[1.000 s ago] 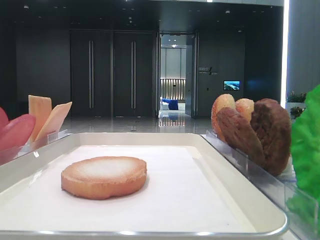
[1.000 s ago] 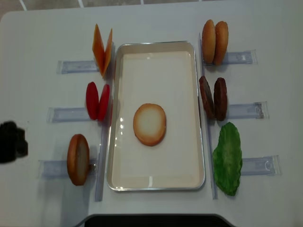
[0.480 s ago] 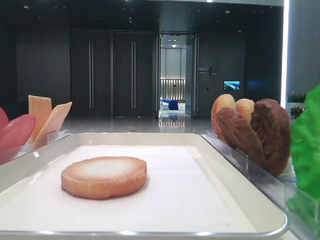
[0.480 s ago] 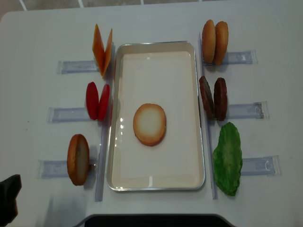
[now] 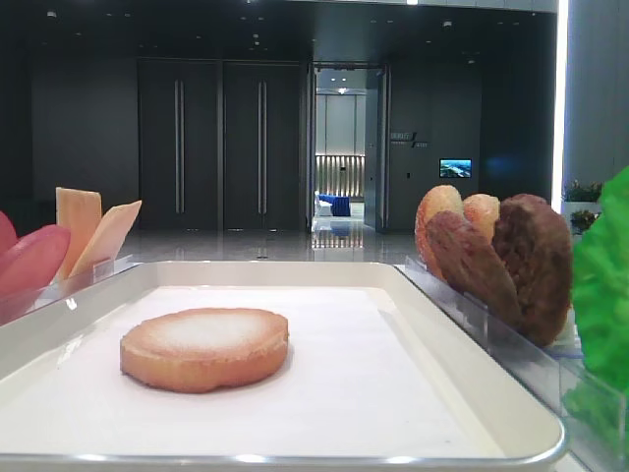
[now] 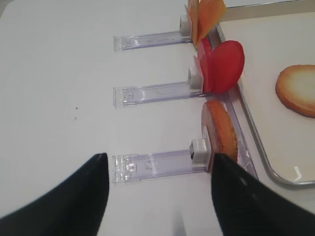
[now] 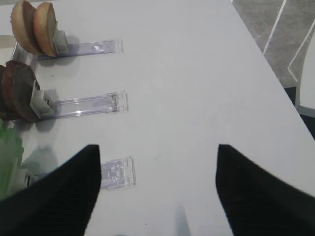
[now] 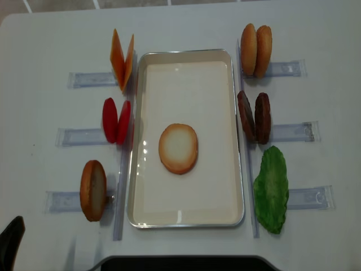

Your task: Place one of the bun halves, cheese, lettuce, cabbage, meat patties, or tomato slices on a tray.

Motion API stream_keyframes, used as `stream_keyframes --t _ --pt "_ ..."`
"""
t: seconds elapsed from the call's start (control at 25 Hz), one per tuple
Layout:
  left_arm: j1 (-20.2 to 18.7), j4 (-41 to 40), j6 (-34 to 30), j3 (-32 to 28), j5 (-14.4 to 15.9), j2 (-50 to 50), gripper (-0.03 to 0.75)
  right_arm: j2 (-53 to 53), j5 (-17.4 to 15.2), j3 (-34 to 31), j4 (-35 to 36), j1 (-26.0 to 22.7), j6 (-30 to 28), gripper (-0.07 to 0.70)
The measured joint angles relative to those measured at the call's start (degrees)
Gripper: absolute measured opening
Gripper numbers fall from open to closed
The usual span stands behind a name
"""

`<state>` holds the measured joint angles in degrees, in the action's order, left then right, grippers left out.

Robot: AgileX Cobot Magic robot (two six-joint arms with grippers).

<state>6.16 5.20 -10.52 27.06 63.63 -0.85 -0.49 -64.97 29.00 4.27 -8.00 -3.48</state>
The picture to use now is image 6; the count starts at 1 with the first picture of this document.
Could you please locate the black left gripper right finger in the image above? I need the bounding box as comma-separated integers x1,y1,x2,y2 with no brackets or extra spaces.
212,153,315,236

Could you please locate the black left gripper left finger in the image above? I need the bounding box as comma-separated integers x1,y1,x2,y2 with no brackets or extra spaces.
0,153,109,236

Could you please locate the brown bread slice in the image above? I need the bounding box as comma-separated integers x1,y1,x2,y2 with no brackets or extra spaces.
201,100,238,162
275,64,315,118

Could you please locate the left red tomato slice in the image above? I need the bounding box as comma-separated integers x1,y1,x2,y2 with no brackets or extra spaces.
197,37,214,93

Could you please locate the red tomato slice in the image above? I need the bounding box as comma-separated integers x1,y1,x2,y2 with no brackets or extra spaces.
197,37,214,93
210,40,245,94

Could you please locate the right red tomato slice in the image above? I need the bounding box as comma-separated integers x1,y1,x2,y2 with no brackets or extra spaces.
210,40,245,94

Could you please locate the right orange cheese slice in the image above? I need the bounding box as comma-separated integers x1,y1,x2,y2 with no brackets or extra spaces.
196,0,226,47

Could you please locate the orange cheese slice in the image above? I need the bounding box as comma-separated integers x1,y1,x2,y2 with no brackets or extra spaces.
196,0,226,47
186,0,199,50

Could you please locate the left orange cheese slice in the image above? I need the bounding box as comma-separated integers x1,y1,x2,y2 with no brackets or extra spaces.
186,0,199,50

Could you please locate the white rectangular metal tray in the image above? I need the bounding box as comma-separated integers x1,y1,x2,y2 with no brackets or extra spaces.
217,0,315,187

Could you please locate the clear left long rail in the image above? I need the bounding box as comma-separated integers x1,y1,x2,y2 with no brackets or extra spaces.
206,23,259,181

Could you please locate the clear bread holder rail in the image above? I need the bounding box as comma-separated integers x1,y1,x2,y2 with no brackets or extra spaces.
112,138,212,184

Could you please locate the clear tomato holder rail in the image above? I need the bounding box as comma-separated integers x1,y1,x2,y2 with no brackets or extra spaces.
113,67,205,108

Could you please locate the clear cheese holder rail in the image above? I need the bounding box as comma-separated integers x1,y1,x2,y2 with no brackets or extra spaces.
113,15,192,52

